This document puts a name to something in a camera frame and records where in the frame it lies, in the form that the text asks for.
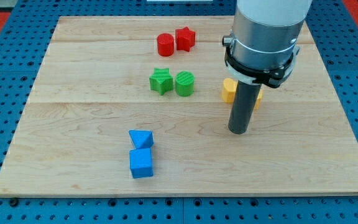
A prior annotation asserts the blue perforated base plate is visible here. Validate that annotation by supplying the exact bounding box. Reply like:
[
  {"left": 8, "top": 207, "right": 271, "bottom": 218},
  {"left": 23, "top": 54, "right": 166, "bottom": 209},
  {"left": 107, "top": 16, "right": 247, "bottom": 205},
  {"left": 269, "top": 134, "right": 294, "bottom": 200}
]
[{"left": 0, "top": 0, "right": 358, "bottom": 223}]

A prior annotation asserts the yellow heart block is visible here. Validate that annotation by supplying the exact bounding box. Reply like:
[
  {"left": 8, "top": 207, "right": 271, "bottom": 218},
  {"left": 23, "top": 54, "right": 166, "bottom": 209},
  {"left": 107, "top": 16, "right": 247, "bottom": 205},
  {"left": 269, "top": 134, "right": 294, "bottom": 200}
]
[{"left": 221, "top": 78, "right": 237, "bottom": 103}]

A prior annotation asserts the green cylinder block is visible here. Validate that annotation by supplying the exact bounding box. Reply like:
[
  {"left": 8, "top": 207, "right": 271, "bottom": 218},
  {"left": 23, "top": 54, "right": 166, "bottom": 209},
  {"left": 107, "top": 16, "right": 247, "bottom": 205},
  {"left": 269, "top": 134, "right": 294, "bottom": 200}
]
[{"left": 175, "top": 71, "right": 195, "bottom": 96}]

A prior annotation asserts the wooden board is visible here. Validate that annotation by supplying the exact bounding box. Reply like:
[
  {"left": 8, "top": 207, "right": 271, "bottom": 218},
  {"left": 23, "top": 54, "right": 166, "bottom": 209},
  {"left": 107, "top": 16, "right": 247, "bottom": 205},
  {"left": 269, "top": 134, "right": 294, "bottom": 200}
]
[{"left": 0, "top": 16, "right": 358, "bottom": 198}]

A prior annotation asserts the blue cube block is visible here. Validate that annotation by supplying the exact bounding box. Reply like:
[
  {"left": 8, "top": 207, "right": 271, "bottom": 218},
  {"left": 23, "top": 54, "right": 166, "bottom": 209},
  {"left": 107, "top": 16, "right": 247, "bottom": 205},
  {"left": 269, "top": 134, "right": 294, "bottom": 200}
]
[{"left": 129, "top": 148, "right": 154, "bottom": 179}]

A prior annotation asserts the yellow block behind rod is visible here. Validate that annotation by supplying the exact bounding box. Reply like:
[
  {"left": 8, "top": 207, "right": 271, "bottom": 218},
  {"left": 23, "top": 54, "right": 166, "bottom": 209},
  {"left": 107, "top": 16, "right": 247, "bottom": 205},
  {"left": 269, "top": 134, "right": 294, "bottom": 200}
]
[{"left": 254, "top": 89, "right": 264, "bottom": 110}]

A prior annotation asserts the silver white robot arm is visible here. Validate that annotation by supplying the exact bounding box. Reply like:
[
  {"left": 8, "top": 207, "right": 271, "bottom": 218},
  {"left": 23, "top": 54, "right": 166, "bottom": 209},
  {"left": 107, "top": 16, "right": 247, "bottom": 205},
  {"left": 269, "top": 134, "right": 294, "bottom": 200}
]
[{"left": 222, "top": 0, "right": 312, "bottom": 88}]

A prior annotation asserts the blue triangle block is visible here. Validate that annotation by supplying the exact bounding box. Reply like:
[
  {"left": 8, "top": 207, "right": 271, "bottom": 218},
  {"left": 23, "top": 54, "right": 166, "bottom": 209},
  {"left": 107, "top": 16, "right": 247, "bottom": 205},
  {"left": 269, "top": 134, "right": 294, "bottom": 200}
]
[{"left": 129, "top": 129, "right": 154, "bottom": 149}]

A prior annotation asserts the red star block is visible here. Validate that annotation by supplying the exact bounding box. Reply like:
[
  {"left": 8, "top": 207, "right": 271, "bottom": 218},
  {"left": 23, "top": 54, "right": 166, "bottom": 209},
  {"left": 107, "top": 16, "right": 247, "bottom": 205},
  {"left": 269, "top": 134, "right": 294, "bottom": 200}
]
[{"left": 175, "top": 27, "right": 196, "bottom": 52}]

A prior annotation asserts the red cylinder block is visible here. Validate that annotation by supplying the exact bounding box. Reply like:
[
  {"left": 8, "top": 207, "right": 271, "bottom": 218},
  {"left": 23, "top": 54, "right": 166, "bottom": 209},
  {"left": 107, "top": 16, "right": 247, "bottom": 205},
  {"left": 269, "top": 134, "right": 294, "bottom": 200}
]
[{"left": 157, "top": 33, "right": 174, "bottom": 57}]

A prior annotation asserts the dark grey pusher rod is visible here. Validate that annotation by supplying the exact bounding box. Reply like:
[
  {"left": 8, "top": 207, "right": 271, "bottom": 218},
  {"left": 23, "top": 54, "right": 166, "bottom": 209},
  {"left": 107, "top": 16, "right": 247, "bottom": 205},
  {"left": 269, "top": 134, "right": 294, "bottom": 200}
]
[{"left": 228, "top": 82, "right": 261, "bottom": 134}]

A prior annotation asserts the green star block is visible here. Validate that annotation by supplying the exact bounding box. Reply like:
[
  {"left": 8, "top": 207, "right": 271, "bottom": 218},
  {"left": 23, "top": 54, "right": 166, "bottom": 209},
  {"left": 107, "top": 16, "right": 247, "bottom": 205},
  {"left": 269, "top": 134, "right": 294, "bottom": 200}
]
[{"left": 149, "top": 68, "right": 173, "bottom": 95}]

